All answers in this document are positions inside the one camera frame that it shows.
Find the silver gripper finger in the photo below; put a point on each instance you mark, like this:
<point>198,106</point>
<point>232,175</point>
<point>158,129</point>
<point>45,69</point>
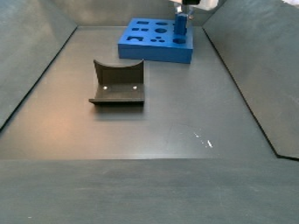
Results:
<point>178,9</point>
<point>190,12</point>

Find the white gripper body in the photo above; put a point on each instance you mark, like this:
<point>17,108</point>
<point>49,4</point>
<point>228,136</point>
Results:
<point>199,4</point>

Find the blue shape-sorting block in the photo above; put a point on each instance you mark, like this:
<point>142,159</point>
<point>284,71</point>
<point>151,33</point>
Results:
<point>148,40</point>

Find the black curved bracket stand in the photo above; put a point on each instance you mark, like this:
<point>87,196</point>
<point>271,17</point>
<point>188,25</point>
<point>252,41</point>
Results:
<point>120,83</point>

